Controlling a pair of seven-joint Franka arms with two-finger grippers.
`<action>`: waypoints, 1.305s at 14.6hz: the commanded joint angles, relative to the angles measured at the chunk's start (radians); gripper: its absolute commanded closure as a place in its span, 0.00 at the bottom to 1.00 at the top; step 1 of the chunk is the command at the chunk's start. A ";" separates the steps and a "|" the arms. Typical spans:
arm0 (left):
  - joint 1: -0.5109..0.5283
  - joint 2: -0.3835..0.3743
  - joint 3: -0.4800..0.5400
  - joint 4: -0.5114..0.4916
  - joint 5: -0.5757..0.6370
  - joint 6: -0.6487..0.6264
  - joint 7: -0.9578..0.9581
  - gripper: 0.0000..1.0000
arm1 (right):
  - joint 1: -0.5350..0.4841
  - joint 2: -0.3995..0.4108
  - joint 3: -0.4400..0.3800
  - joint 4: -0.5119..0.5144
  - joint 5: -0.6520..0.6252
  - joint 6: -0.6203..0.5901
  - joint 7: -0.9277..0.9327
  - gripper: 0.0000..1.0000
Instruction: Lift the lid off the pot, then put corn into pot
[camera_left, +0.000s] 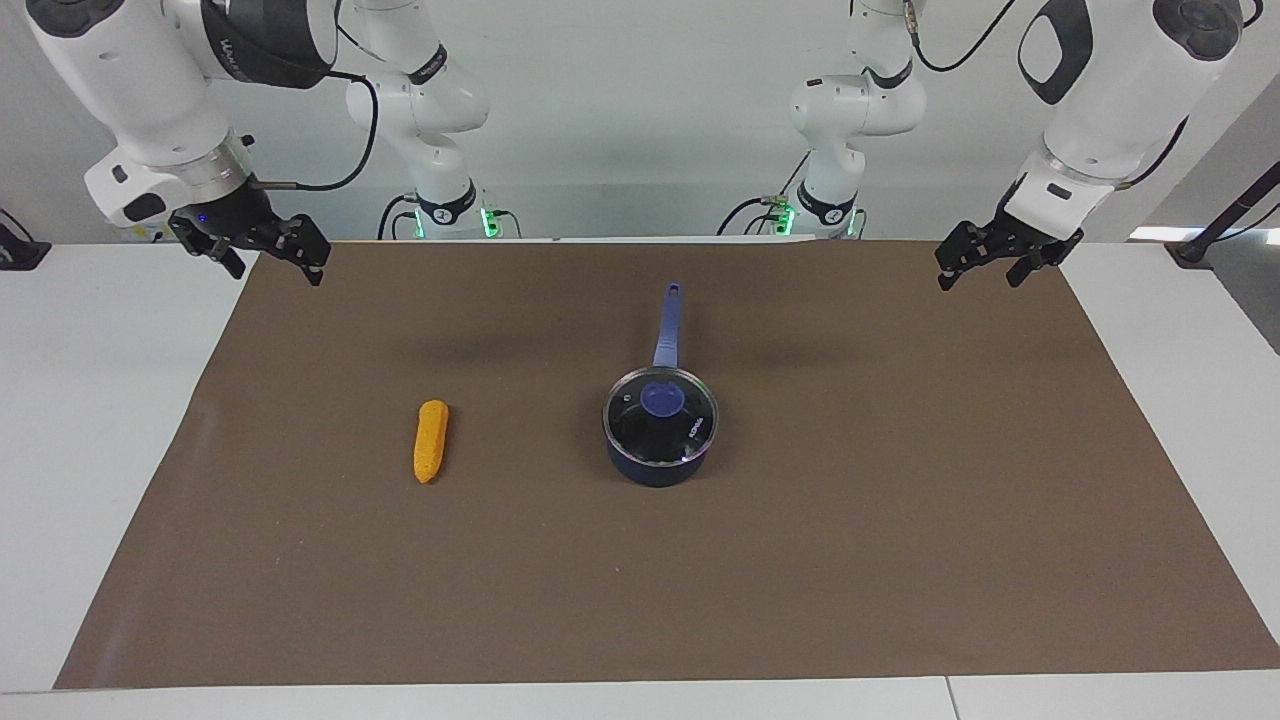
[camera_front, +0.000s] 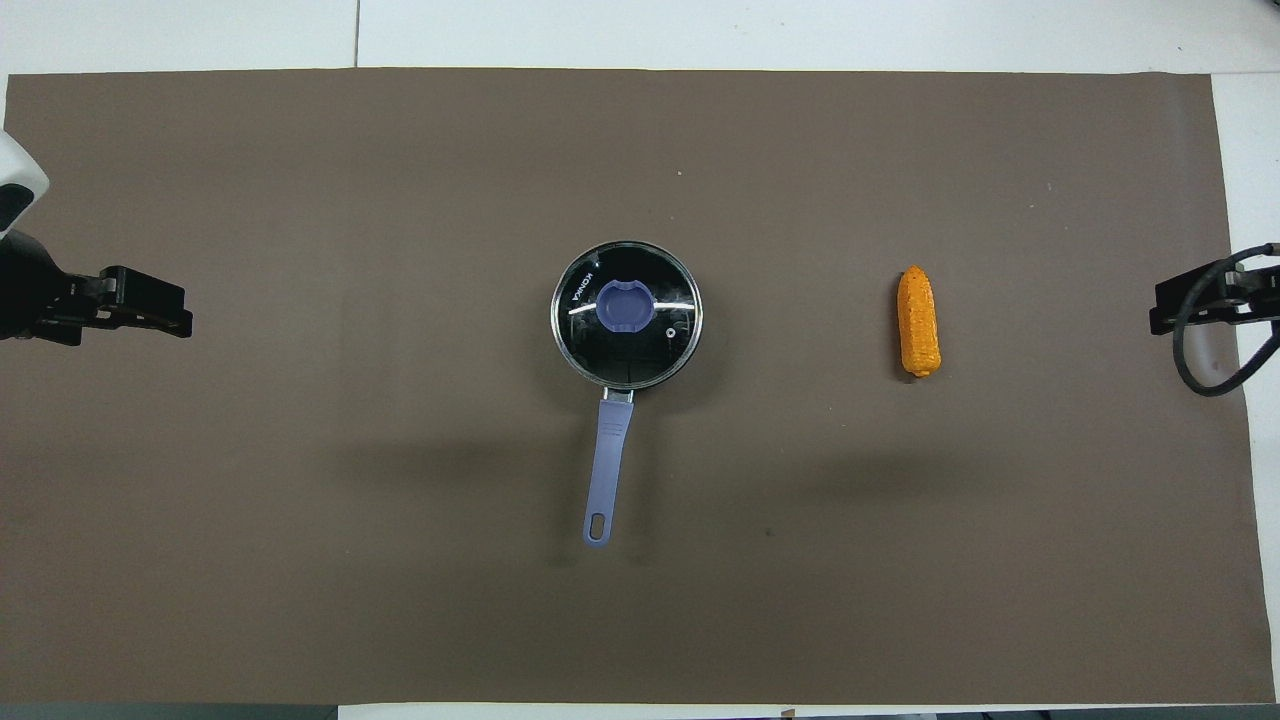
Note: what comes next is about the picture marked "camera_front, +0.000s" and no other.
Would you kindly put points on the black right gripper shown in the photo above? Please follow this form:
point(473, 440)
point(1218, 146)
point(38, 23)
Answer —
point(1262, 295)

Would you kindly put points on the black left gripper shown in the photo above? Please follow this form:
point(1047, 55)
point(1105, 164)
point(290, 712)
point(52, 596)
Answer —
point(35, 290)

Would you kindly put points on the yellow corn cob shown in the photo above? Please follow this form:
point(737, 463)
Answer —
point(918, 325)

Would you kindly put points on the glass lid with blue knob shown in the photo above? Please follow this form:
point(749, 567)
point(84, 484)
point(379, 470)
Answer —
point(625, 305)

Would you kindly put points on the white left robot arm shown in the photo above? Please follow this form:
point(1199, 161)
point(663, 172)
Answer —
point(18, 175)

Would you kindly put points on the brown table mat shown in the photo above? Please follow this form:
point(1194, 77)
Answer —
point(400, 500)

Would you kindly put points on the dark blue saucepan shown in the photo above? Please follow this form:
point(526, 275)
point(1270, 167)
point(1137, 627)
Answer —
point(610, 450)

